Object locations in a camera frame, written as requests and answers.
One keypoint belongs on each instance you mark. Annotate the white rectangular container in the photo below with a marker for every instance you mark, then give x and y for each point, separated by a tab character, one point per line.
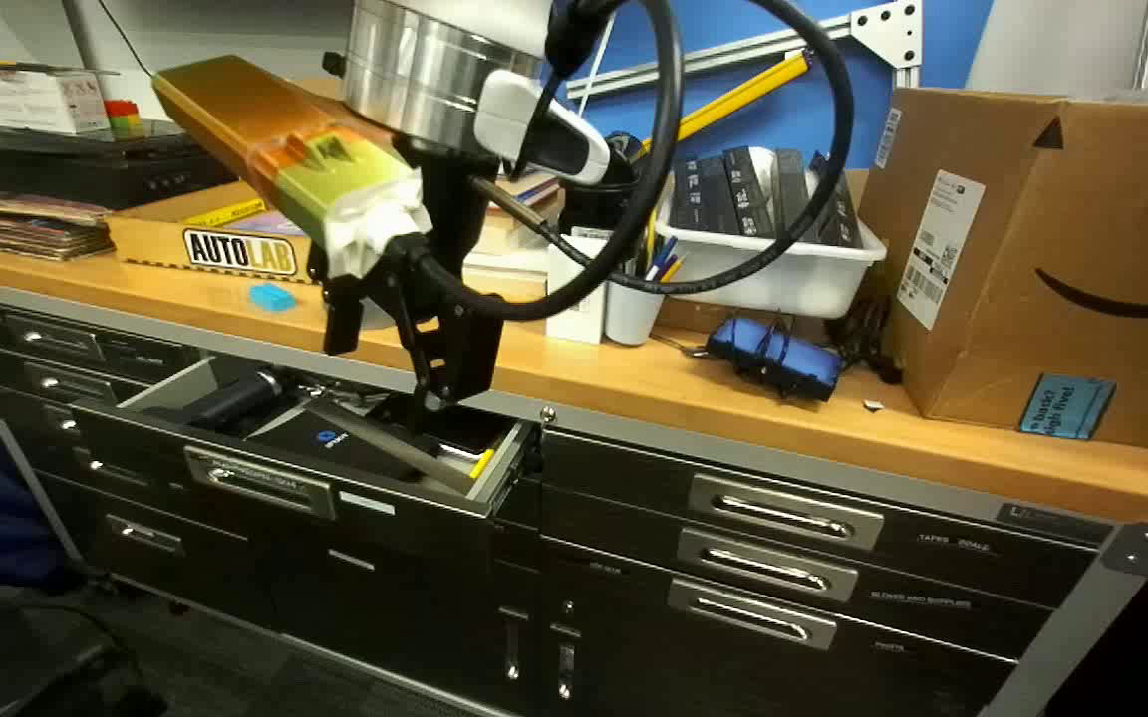
574	310

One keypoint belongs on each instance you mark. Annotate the white plastic bin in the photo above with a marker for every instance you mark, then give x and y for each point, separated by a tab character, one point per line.
788	279

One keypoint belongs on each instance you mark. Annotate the yellow Autolab box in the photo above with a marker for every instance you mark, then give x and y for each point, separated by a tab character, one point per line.
162	233

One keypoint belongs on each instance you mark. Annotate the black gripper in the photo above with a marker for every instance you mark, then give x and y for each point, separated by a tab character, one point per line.
448	221

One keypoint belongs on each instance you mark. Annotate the black keyboard parts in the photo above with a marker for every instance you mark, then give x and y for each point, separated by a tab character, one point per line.
760	191

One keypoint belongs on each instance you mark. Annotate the blue and black device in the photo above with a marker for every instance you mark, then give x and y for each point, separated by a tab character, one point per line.
775	354

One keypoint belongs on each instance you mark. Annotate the dark metal workbench cabinet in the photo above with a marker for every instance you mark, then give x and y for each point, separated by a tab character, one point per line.
946	560

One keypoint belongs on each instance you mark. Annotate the open grey metal drawer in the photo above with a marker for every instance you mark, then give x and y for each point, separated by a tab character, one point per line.
376	510

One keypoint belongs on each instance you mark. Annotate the long orange yellow box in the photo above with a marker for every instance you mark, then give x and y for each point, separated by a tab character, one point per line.
239	123

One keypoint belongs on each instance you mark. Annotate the black flat device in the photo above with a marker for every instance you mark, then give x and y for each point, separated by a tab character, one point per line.
81	163

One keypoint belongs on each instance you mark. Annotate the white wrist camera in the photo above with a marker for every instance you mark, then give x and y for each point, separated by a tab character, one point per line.
540	123

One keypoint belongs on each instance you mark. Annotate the large brown cardboard box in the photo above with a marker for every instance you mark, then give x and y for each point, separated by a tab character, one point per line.
1053	279

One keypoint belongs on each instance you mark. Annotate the stack of brown papers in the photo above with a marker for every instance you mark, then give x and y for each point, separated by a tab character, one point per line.
16	223

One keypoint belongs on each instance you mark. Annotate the black pouch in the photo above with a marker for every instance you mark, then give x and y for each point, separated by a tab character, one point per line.
237	405

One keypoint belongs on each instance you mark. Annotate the small white cardboard box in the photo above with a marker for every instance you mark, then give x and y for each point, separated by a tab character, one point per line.
37	98

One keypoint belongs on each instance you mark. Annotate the yellow rod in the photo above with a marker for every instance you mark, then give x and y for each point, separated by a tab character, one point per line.
748	91

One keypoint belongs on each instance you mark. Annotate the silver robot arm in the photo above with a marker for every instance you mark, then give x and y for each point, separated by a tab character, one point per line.
436	66

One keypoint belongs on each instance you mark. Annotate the round blue sticker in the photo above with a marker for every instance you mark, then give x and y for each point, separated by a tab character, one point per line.
273	297

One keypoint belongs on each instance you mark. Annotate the white perforated bracket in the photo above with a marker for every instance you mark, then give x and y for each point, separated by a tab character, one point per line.
886	34

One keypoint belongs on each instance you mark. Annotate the small yellow tool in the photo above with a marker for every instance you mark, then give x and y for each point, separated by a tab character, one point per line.
484	463

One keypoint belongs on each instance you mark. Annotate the white pen cup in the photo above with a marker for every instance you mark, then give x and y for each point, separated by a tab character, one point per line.
630	310

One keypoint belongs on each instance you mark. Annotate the black iFixit tool case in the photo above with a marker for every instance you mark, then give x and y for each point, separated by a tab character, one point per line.
336	443

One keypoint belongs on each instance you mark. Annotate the blue wall panel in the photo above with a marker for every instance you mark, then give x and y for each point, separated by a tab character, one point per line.
837	123

